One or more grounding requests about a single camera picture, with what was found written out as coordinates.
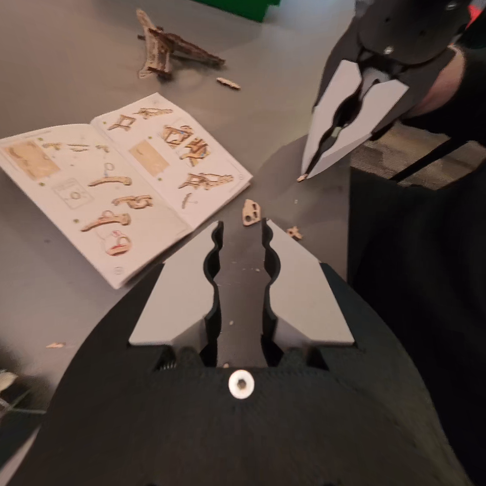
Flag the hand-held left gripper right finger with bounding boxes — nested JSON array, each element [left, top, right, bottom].
[[261, 218, 356, 368]]

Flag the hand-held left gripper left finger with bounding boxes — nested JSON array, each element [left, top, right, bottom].
[[128, 221, 225, 368]]

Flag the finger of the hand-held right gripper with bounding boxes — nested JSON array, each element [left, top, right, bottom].
[[301, 59, 364, 174], [306, 77, 410, 180]]

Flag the pale wooden part with holes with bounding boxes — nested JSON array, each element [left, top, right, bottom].
[[242, 198, 262, 228]]

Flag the wooden model assembly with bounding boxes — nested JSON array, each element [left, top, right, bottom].
[[136, 9, 227, 81]]

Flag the person's right forearm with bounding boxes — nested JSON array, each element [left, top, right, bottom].
[[402, 23, 486, 142]]

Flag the person's right hand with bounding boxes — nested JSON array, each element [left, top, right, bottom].
[[408, 47, 467, 117]]

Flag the person's black trousers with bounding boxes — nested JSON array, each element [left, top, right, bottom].
[[347, 140, 486, 486]]

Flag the green plastic bin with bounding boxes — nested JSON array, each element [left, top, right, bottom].
[[189, 0, 282, 23]]

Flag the illustrated instruction booklet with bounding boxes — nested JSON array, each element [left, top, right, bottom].
[[0, 93, 254, 290]]

